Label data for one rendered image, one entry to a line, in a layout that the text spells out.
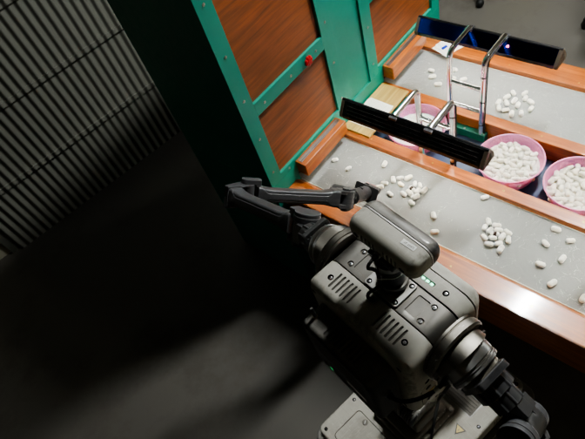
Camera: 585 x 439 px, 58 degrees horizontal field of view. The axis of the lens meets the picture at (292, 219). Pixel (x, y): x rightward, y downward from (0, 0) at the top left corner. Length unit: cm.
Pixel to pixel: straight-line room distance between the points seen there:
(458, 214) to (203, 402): 157
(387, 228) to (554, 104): 164
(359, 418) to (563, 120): 149
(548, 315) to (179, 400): 183
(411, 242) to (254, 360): 191
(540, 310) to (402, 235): 99
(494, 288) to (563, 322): 24
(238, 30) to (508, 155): 122
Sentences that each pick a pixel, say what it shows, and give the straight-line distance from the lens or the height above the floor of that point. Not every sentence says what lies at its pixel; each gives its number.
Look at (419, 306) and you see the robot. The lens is 121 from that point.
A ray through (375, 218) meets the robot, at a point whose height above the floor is 164.
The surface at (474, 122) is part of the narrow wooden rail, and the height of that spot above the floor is 75.
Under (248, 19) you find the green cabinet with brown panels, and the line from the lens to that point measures 192.
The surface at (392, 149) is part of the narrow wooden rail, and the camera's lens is 241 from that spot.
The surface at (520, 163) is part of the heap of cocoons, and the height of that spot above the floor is 74.
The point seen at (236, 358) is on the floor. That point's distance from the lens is 290.
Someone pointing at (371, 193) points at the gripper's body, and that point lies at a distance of 210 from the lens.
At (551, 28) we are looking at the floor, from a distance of 427.
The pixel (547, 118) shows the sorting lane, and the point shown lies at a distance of 256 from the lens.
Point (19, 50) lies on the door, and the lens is 347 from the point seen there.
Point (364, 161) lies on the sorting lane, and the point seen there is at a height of 74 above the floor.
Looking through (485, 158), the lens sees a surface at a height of 109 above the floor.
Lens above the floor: 253
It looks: 52 degrees down
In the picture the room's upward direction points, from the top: 23 degrees counter-clockwise
